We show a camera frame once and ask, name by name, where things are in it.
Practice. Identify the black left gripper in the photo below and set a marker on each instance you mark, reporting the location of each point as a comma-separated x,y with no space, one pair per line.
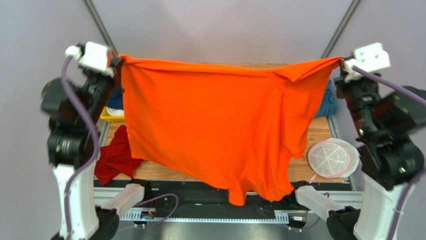
116,64

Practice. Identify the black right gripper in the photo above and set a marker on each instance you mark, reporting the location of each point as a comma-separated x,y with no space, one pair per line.
343,78

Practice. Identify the orange t-shirt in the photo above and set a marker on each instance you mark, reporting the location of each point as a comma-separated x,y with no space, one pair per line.
233,128

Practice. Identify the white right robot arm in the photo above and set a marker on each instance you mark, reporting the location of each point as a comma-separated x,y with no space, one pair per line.
385,115

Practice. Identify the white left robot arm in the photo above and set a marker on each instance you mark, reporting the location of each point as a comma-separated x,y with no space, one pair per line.
73,148

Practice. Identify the teal blue t-shirt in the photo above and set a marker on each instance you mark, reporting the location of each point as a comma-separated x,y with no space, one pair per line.
328,105

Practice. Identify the navy blue t-shirt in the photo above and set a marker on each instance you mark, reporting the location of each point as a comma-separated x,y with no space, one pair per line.
115,101

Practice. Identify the white t-shirt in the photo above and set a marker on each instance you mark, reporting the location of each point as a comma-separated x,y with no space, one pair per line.
113,112

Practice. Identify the yellow plastic bin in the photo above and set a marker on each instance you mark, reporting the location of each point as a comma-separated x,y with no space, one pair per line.
104,116

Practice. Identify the white mesh laundry bag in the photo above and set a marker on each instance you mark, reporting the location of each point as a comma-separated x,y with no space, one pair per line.
333,158

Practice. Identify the red t-shirt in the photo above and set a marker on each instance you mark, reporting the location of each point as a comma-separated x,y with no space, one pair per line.
116,158

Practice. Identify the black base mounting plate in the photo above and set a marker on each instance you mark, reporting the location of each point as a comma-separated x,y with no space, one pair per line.
194,200

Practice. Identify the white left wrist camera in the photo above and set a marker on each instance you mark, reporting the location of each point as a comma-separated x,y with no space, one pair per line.
92,56

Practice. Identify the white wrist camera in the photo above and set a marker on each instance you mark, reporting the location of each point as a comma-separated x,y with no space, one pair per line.
371,58
92,56

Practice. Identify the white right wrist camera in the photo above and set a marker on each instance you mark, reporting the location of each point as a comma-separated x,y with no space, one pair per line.
371,58

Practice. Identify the aluminium frame rail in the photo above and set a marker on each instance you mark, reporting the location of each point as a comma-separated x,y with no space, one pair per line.
306,222

